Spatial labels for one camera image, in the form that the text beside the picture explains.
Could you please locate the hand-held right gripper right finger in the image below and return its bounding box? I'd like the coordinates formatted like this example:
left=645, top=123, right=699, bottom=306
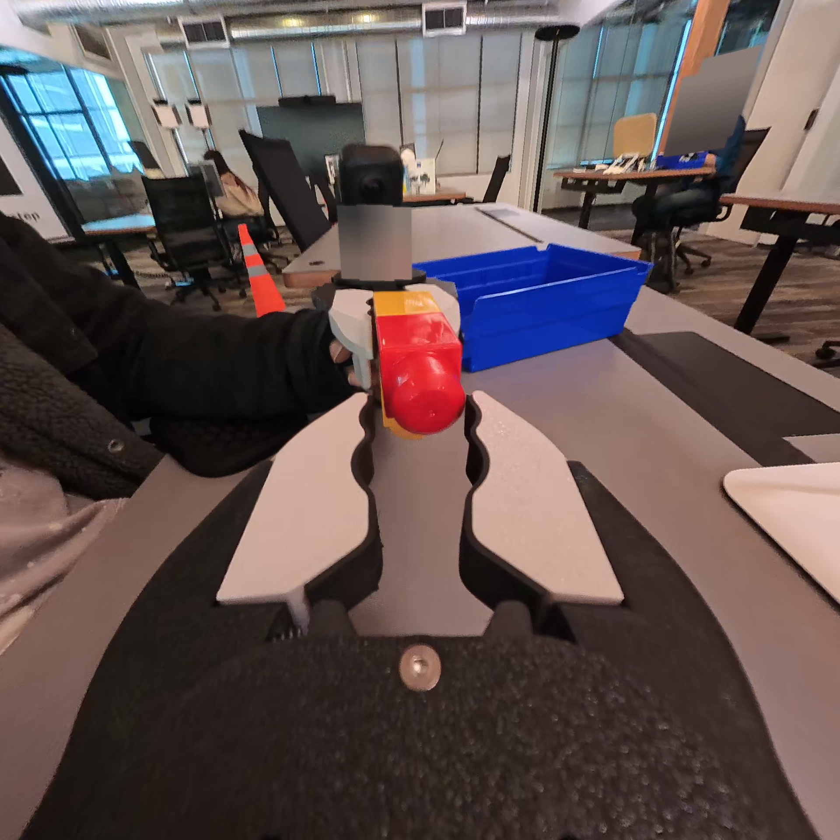
left=459, top=390, right=624, bottom=609

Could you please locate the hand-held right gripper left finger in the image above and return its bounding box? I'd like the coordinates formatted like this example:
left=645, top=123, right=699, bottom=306
left=215, top=392, right=384, bottom=636

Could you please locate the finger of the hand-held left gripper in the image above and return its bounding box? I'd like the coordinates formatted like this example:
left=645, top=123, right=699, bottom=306
left=420, top=287, right=463, bottom=343
left=327, top=289, right=376, bottom=350

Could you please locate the yellow two-stud block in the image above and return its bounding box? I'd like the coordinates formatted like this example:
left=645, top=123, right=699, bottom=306
left=372, top=290, right=455, bottom=442

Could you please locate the red single-stud block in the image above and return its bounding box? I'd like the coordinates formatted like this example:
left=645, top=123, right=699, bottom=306
left=375, top=313, right=469, bottom=436

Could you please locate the blue plastic bin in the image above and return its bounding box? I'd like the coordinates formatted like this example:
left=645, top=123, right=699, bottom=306
left=412, top=243, right=655, bottom=374

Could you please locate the person's left forearm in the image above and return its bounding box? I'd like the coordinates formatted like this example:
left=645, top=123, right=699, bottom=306
left=0, top=213, right=361, bottom=479

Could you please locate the person's left hand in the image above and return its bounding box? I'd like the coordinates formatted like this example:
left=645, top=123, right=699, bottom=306
left=330, top=339, right=363, bottom=389

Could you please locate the dark display screen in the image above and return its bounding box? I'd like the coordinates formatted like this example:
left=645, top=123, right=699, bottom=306
left=255, top=96, right=367, bottom=177

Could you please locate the grey wood-edged desk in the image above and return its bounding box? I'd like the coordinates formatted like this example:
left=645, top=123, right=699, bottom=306
left=82, top=213, right=158, bottom=290
left=553, top=164, right=718, bottom=231
left=718, top=192, right=840, bottom=343
left=282, top=202, right=642, bottom=290

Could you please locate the black leaning board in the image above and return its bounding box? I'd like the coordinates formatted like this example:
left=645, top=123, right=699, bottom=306
left=238, top=129, right=333, bottom=256

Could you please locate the orange traffic cone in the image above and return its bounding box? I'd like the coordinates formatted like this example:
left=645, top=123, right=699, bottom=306
left=237, top=223, right=288, bottom=319

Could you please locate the black office chair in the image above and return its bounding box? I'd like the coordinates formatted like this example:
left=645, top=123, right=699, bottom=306
left=140, top=172, right=232, bottom=311
left=676, top=126, right=773, bottom=277
left=482, top=154, right=513, bottom=204

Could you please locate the air vent grille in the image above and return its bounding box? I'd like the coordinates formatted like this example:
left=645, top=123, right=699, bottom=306
left=177, top=16, right=232, bottom=49
left=421, top=1, right=469, bottom=38

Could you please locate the black backpack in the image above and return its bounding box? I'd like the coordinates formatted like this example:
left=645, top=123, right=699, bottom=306
left=640, top=226, right=680, bottom=294

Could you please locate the black floor lamp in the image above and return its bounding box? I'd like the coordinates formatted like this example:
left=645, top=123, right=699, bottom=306
left=533, top=24, right=581, bottom=214

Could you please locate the white document stand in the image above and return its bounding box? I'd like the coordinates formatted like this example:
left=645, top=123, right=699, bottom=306
left=722, top=462, right=840, bottom=606

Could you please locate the beige divider panel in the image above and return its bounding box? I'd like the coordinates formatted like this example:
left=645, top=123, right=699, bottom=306
left=613, top=112, right=659, bottom=160

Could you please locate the person's grey garment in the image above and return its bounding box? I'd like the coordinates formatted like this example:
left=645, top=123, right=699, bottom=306
left=0, top=459, right=129, bottom=654

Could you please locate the wooden pillar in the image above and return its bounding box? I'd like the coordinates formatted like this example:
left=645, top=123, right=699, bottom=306
left=656, top=0, right=731, bottom=158

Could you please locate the silver air duct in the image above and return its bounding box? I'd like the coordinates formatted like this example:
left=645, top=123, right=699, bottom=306
left=13, top=0, right=657, bottom=17
left=230, top=14, right=427, bottom=40

